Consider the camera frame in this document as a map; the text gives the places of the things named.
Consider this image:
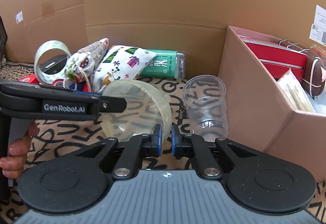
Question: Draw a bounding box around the toothpick packet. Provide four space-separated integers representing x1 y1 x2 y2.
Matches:
277 69 316 113

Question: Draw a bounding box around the clear plastic cup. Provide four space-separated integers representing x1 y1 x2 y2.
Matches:
182 75 229 142

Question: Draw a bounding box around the brown football plush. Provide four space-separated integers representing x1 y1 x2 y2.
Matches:
301 46 325 97

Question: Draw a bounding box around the red tape roll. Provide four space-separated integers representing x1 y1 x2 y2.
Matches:
51 79 64 88

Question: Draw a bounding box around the person's left hand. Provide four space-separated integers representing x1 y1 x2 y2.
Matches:
1 122 38 179

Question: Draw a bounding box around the large cardboard backdrop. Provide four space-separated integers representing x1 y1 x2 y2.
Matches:
1 0 325 76

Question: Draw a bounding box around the translucent plastic bowl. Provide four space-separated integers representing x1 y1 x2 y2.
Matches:
101 79 172 142

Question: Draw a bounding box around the white shipping label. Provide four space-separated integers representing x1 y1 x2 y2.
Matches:
309 5 326 46

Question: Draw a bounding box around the green soda can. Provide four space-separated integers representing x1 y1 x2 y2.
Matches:
140 49 186 79

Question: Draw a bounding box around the small christmas drawstring pouch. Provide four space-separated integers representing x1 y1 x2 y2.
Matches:
63 38 109 92

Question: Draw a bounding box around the christmas tree fabric pouch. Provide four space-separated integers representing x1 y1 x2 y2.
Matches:
91 45 156 93

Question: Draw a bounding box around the red gift box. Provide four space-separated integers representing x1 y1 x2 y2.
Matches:
240 36 307 82

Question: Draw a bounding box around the brown cardboard storage box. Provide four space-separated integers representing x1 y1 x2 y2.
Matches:
218 26 325 181

